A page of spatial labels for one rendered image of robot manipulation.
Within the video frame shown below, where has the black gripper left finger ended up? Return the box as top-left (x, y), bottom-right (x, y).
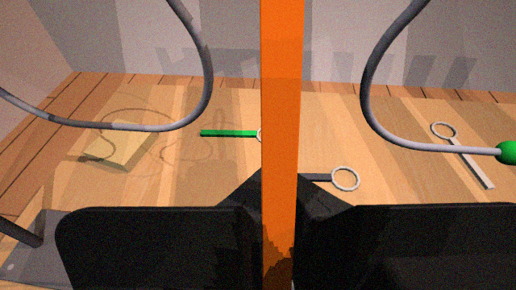
top-left (55, 168), bottom-right (262, 290)

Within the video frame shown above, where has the grey ring with beige flat handle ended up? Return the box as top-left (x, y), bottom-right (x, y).
top-left (431, 122), bottom-right (495, 190)

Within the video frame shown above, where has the black handle with grey loop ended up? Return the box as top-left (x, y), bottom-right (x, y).
top-left (298, 166), bottom-right (360, 192)

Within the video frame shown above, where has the orange handle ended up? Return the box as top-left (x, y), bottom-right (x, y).
top-left (260, 0), bottom-right (305, 290)

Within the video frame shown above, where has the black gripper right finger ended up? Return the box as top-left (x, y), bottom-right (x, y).
top-left (292, 174), bottom-right (516, 290)

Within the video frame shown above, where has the tan flat square block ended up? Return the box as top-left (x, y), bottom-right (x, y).
top-left (83, 129), bottom-right (159, 173)

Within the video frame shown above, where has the green flat bar with white hoop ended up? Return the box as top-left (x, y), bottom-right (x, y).
top-left (200, 127), bottom-right (261, 142)

